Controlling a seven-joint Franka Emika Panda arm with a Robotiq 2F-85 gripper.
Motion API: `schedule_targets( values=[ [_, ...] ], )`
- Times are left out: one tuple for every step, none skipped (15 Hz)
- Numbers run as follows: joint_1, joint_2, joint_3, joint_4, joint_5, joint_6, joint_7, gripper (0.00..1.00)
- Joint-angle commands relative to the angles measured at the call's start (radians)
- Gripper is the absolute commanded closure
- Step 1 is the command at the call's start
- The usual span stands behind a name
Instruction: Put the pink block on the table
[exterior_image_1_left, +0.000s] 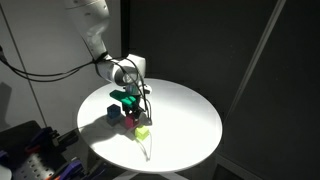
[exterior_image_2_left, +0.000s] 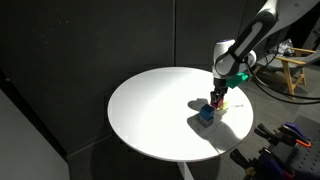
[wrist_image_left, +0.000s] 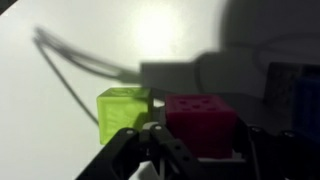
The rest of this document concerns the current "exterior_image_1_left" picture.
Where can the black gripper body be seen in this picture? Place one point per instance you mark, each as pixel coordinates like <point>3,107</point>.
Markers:
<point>132,107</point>

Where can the pink cube block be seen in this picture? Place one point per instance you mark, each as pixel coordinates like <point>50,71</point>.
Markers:
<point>130,122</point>

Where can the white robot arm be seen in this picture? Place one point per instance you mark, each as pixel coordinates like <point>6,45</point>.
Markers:
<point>110,63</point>

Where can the blue cube block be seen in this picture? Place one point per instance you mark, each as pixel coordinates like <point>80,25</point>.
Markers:
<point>114,111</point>

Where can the yellow-green cube block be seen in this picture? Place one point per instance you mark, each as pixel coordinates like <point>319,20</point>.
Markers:
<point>142,132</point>

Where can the purple clamp with orange tips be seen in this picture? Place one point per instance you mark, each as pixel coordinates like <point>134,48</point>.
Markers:
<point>37,140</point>
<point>70,168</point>

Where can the grey perforated board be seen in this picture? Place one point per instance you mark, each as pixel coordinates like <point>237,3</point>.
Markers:
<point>33,170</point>

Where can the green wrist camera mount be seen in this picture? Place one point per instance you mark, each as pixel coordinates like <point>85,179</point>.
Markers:
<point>123,97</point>

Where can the white table pedestal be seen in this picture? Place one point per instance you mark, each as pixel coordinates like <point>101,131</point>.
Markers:
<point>150,176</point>

